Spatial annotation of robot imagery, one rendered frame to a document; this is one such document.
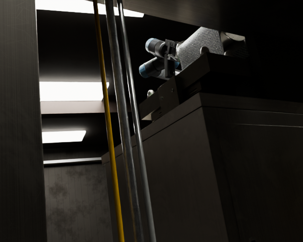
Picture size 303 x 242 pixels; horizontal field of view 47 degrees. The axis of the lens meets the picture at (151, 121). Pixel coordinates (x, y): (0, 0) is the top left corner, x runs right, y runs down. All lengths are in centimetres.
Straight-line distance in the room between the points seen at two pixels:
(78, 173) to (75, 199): 59
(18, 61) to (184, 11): 60
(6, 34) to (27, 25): 4
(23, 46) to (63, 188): 776
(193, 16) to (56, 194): 740
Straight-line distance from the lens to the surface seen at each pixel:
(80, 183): 832
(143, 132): 114
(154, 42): 175
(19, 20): 57
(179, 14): 103
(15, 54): 54
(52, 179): 828
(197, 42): 138
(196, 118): 92
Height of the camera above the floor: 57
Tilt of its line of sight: 18 degrees up
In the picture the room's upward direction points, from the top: 9 degrees counter-clockwise
